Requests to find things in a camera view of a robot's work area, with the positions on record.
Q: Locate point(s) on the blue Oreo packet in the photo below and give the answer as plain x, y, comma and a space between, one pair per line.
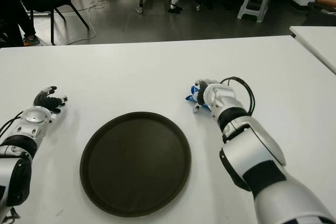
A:
191, 98

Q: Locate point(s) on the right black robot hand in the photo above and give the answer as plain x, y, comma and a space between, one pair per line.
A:
200, 95

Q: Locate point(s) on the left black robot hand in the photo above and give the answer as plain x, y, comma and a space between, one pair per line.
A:
48, 100

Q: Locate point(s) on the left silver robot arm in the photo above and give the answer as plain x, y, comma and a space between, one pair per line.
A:
15, 171

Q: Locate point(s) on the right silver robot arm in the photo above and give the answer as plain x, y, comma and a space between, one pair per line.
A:
246, 155

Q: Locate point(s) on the person in black trousers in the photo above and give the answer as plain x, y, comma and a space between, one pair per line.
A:
13, 19

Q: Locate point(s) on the round dark brown tray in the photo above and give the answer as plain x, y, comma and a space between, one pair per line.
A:
135, 165

